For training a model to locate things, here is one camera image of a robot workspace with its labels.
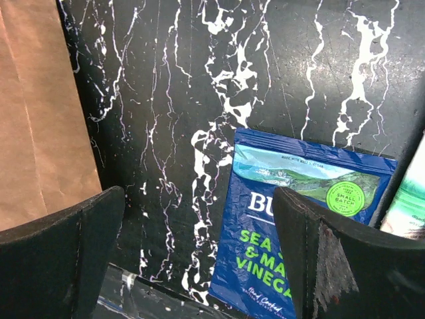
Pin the blue sea salt chips bag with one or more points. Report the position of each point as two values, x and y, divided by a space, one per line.
250 273

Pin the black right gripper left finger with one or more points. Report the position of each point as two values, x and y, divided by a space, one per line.
54 267

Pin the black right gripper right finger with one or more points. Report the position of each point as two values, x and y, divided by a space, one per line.
339 268

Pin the brown paper bag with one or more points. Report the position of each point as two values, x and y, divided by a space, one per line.
47 163

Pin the teal candy snack bag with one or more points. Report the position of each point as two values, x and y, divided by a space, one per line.
405 216

